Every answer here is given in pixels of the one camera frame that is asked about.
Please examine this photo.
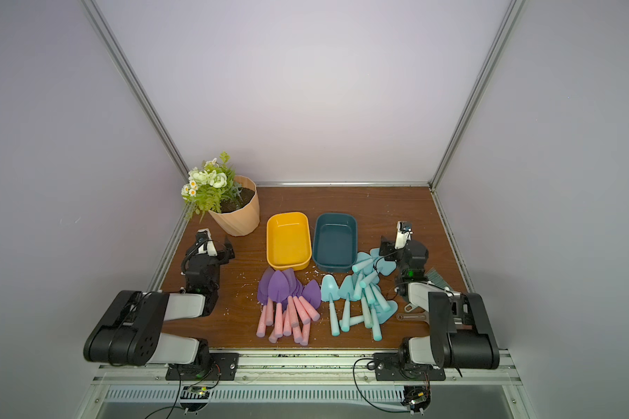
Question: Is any yellow storage box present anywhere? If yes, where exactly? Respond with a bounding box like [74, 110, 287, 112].
[267, 212, 313, 271]

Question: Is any right black cable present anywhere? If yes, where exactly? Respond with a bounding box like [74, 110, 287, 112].
[352, 357, 431, 415]

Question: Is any dark teal storage box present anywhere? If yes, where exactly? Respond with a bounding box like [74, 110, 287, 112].
[313, 213, 358, 273]

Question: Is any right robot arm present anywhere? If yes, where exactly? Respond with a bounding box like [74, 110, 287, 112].
[379, 237, 500, 369]

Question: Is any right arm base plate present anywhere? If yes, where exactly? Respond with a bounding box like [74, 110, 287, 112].
[370, 352, 446, 382]

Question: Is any left black cable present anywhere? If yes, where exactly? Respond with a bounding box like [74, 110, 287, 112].
[143, 360, 222, 419]

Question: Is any beige flower pot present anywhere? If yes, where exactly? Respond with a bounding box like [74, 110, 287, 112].
[208, 176, 260, 237]

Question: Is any green plant with white flowers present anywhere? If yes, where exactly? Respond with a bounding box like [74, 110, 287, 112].
[180, 152, 243, 219]

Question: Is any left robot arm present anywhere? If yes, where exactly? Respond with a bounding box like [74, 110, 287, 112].
[83, 229, 235, 373]

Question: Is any black cable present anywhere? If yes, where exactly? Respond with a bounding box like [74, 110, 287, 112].
[143, 360, 222, 419]
[352, 357, 431, 415]

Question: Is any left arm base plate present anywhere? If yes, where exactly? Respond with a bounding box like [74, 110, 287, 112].
[165, 352, 239, 382]

